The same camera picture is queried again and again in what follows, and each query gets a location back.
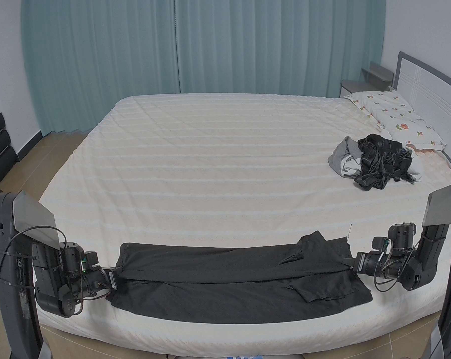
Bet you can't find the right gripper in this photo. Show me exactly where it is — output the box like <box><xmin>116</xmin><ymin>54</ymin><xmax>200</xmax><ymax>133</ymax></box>
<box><xmin>354</xmin><ymin>250</ymin><xmax>391</xmax><ymax>278</ymax></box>

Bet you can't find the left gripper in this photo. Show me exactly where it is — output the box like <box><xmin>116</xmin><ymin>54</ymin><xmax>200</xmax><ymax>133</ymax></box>
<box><xmin>91</xmin><ymin>266</ymin><xmax>121</xmax><ymax>298</ymax></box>

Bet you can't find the black T-shirt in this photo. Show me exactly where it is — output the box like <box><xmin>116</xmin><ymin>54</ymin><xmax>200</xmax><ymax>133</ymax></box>
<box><xmin>111</xmin><ymin>230</ymin><xmax>373</xmax><ymax>319</ymax></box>

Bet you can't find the pile of clothes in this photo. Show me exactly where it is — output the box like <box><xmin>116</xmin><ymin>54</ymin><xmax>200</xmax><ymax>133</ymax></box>
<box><xmin>327</xmin><ymin>133</ymin><xmax>423</xmax><ymax>191</ymax></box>

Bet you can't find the bed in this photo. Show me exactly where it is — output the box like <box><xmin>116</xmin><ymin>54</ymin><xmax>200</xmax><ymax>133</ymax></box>
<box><xmin>9</xmin><ymin>51</ymin><xmax>451</xmax><ymax>358</ymax></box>

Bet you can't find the white printed pillow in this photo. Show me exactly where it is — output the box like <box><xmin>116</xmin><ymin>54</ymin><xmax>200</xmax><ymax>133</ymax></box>
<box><xmin>343</xmin><ymin>90</ymin><xmax>447</xmax><ymax>150</ymax></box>

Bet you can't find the grey bedside table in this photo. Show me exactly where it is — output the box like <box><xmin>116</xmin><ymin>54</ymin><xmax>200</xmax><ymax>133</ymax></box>
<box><xmin>341</xmin><ymin>61</ymin><xmax>394</xmax><ymax>97</ymax></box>

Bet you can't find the blue-green curtain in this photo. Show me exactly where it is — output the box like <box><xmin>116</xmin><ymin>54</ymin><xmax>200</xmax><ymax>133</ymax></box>
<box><xmin>173</xmin><ymin>0</ymin><xmax>386</xmax><ymax>98</ymax></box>
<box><xmin>21</xmin><ymin>0</ymin><xmax>181</xmax><ymax>134</ymax></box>

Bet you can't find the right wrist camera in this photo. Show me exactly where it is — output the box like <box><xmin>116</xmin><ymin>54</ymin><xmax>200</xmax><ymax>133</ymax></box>
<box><xmin>372</xmin><ymin>237</ymin><xmax>393</xmax><ymax>255</ymax></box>

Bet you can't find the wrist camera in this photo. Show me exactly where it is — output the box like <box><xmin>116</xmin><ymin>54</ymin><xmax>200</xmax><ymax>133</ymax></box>
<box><xmin>372</xmin><ymin>237</ymin><xmax>393</xmax><ymax>255</ymax></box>
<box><xmin>81</xmin><ymin>251</ymin><xmax>101</xmax><ymax>272</ymax></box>

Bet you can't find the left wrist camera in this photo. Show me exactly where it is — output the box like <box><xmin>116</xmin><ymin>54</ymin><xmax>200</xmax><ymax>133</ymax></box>
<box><xmin>81</xmin><ymin>251</ymin><xmax>101</xmax><ymax>272</ymax></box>

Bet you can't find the black cable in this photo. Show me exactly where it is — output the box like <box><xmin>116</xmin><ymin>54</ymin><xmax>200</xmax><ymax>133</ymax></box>
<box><xmin>0</xmin><ymin>227</ymin><xmax>68</xmax><ymax>288</ymax></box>
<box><xmin>372</xmin><ymin>271</ymin><xmax>400</xmax><ymax>293</ymax></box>

